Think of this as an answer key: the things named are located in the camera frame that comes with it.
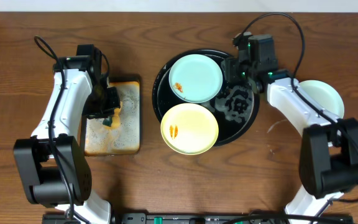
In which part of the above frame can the green yellow sponge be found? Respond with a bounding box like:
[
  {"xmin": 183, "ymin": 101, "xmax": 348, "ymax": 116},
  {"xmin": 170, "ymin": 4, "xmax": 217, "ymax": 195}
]
[{"xmin": 103, "ymin": 102, "xmax": 123, "ymax": 129}]

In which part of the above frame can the light blue plate top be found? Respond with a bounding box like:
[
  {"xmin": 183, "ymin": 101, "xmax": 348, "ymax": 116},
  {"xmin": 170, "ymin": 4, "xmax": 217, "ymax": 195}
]
[{"xmin": 168, "ymin": 54, "xmax": 223, "ymax": 103}]

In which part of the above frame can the light blue plate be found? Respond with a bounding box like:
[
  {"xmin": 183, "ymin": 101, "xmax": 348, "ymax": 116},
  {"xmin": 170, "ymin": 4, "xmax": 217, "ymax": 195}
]
[
  {"xmin": 299, "ymin": 80, "xmax": 344, "ymax": 118},
  {"xmin": 168, "ymin": 54, "xmax": 223, "ymax": 103}
]

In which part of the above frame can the yellow plate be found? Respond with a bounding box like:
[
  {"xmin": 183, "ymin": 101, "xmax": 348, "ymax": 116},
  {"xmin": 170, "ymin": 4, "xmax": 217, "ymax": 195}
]
[{"xmin": 160, "ymin": 103, "xmax": 219, "ymax": 155}]

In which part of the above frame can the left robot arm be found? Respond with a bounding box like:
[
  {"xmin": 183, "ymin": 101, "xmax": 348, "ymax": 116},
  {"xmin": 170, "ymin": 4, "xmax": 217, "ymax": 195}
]
[{"xmin": 13, "ymin": 54, "xmax": 120, "ymax": 223}]

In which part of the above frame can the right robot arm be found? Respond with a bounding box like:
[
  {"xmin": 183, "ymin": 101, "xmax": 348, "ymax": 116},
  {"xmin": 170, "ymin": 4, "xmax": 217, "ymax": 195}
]
[{"xmin": 221, "ymin": 50, "xmax": 358, "ymax": 223}]

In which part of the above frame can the black round tray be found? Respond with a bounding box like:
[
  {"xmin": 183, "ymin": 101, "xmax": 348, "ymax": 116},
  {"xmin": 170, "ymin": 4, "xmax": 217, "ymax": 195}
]
[{"xmin": 152, "ymin": 49, "xmax": 260, "ymax": 146}]

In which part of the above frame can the black rectangular soapy tray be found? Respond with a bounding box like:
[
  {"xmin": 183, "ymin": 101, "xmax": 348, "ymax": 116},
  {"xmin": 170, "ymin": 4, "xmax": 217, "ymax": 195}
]
[{"xmin": 80, "ymin": 74, "xmax": 141, "ymax": 156}]

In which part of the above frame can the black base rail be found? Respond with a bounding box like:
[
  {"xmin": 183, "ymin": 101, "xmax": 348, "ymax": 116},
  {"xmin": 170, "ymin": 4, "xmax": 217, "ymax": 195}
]
[{"xmin": 41, "ymin": 212, "xmax": 354, "ymax": 224}]

